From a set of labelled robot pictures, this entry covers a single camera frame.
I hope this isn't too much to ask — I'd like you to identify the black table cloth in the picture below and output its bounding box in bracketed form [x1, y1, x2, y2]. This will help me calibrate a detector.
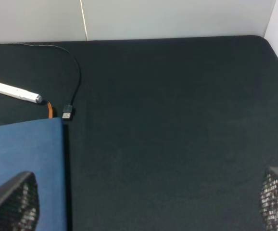
[0, 36, 278, 231]

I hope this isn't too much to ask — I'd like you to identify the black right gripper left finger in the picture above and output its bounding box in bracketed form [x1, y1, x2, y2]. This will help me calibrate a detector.
[0, 171, 40, 231]

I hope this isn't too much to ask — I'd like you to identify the orange ribbon bookmark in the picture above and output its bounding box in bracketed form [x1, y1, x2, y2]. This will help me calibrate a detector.
[47, 101, 53, 118]

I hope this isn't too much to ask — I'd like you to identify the blue hardcover notebook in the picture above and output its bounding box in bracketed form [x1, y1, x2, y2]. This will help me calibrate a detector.
[0, 118, 67, 231]

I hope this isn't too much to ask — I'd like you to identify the white marker pen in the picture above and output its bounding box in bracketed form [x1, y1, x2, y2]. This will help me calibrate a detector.
[0, 83, 43, 104]

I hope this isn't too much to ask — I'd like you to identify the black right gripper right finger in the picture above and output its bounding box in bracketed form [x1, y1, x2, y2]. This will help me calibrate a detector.
[259, 167, 278, 231]

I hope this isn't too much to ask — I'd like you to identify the black mouse cable with USB plug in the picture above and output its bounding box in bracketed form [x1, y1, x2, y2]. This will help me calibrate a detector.
[18, 43, 76, 121]

